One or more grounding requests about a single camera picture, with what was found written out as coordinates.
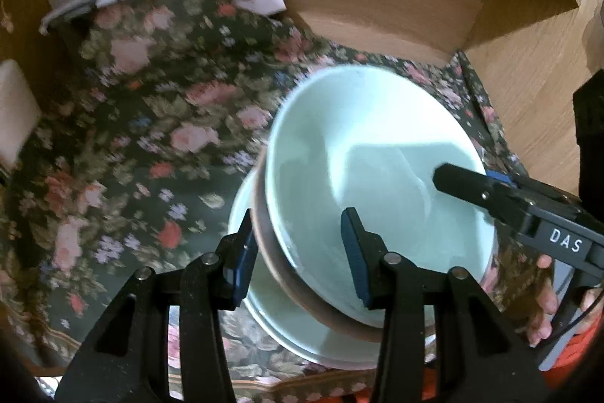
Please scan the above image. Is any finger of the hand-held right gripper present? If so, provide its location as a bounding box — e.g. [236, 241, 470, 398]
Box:
[485, 170, 573, 204]
[433, 164, 535, 227]

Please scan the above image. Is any floral tablecloth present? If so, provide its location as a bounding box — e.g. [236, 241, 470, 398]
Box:
[0, 0, 548, 403]

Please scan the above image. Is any person's right hand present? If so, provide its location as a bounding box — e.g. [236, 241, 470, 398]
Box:
[527, 254, 604, 347]

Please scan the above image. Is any light green plate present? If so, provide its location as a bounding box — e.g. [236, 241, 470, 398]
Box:
[228, 181, 437, 371]

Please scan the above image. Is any mint green bowl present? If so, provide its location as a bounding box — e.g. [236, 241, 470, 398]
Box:
[264, 65, 496, 328]

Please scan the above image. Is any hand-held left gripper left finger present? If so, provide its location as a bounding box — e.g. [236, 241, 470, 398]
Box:
[54, 208, 259, 403]

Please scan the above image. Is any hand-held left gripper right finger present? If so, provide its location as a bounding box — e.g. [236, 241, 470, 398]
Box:
[340, 207, 554, 403]

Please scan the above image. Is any dark brown plate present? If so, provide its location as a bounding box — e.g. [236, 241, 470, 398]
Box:
[250, 157, 393, 343]

